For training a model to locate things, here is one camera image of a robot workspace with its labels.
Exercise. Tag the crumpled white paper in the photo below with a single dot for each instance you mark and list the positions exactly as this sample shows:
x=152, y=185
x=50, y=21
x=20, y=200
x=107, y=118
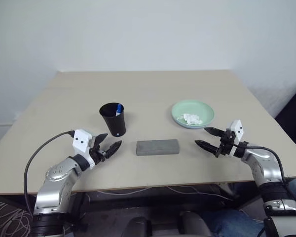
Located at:
x=192, y=118

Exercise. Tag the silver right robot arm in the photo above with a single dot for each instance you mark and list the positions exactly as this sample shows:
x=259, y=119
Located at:
x=266, y=168

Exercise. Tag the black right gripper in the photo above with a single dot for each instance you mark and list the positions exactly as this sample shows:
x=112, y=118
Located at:
x=227, y=144

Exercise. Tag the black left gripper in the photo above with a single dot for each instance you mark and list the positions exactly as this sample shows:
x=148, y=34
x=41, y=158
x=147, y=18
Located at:
x=97, y=153

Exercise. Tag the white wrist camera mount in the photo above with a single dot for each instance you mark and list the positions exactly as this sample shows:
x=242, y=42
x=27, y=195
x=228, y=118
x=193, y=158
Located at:
x=81, y=140
x=238, y=128

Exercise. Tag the white marker with blue cap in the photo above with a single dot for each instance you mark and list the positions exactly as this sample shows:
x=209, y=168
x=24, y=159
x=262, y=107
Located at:
x=118, y=108

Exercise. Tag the light grey rounded shape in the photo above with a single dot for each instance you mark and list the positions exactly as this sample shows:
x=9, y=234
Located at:
x=195, y=223

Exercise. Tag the person's blue jeans leg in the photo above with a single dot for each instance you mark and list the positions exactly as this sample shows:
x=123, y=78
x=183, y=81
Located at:
x=232, y=222

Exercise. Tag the grey glasses case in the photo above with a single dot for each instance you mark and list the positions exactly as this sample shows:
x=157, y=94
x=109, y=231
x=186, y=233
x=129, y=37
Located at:
x=158, y=147

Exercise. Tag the light green plate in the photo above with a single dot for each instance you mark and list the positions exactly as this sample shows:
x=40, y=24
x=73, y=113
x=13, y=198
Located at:
x=195, y=107

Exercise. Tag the black plastic cup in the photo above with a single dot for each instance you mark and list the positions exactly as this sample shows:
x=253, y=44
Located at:
x=114, y=124

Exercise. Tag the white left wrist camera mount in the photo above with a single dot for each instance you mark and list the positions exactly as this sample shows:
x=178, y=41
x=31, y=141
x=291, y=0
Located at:
x=81, y=140

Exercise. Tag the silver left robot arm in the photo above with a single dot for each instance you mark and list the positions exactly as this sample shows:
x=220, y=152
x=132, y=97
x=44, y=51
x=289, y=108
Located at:
x=56, y=180

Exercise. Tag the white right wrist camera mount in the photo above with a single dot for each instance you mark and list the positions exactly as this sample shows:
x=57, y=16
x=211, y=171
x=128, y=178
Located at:
x=238, y=128

